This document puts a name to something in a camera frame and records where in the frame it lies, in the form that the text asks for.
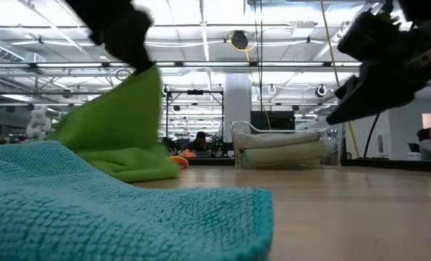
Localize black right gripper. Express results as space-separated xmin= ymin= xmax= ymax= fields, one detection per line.
xmin=326 ymin=10 xmax=431 ymax=126

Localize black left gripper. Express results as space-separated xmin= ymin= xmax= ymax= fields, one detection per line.
xmin=65 ymin=0 xmax=155 ymax=73

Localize bright green microfiber towel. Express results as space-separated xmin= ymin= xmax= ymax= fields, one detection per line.
xmin=50 ymin=65 xmax=182 ymax=184

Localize grey waffle-weave towel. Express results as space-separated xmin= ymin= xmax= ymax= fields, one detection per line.
xmin=233 ymin=130 xmax=322 ymax=150

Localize orange microfiber towel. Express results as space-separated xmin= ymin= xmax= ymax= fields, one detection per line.
xmin=168 ymin=154 xmax=190 ymax=170

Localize turquoise microfiber towel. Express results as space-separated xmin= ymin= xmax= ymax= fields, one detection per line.
xmin=0 ymin=140 xmax=274 ymax=261

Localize clear plastic bin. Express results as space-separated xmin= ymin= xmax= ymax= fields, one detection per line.
xmin=229 ymin=120 xmax=343 ymax=170

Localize black monitor screen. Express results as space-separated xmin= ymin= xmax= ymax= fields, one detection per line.
xmin=251 ymin=110 xmax=296 ymax=131

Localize white building column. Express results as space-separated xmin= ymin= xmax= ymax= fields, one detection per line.
xmin=224 ymin=72 xmax=253 ymax=143

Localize black cable loop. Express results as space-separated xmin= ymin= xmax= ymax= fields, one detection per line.
xmin=115 ymin=68 xmax=133 ymax=81

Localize yellow hanging cable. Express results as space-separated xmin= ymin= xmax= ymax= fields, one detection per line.
xmin=319 ymin=0 xmax=361 ymax=157

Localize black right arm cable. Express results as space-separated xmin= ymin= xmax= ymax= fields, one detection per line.
xmin=363 ymin=112 xmax=382 ymax=159

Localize black aluminium table frame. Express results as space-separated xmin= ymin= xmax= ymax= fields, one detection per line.
xmin=186 ymin=157 xmax=431 ymax=173

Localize black ceiling cable reel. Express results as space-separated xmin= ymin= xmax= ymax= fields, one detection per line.
xmin=229 ymin=30 xmax=251 ymax=51

